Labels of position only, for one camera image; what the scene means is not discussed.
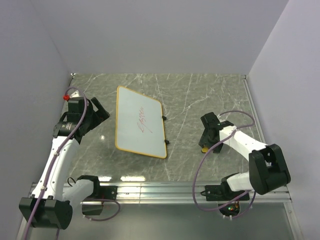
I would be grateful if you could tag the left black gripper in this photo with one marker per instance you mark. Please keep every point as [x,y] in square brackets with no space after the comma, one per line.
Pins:
[99,116]

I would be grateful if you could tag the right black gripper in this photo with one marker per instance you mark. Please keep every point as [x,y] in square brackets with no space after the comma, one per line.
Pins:
[203,140]

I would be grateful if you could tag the yellow eraser pad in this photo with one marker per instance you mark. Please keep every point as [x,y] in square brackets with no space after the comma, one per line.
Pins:
[204,150]

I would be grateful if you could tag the yellow-framed whiteboard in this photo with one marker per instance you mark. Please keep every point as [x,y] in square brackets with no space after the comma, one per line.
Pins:
[139,124]

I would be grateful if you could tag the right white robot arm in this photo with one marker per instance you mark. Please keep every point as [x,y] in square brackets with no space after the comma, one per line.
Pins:
[267,167]

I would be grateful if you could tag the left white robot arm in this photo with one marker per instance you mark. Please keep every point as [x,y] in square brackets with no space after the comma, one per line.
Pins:
[49,205]

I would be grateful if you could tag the right controller board with leds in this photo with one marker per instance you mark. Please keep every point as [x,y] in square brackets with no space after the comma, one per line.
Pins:
[230,210]

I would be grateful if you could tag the left black controller box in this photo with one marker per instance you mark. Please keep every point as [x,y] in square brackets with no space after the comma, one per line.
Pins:
[92,209]

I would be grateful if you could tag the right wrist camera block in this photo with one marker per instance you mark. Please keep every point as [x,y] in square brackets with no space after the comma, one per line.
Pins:
[209,119]

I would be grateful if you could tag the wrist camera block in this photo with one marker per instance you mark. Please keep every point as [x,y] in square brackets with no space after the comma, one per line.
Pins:
[76,105]
[209,119]

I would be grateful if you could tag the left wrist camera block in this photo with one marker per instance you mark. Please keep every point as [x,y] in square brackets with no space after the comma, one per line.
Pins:
[76,105]

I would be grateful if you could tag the red cable connector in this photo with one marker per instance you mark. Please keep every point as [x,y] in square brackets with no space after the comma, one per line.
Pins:
[66,97]

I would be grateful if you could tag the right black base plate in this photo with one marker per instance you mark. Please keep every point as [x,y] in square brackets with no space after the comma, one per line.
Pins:
[220,192]

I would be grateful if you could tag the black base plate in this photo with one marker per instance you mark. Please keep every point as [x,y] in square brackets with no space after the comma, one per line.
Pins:
[107,192]
[220,192]

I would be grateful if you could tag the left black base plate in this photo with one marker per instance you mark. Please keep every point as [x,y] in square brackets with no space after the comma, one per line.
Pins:
[107,192]

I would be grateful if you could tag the aluminium mounting rail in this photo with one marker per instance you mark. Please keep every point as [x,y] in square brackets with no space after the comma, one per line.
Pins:
[175,192]

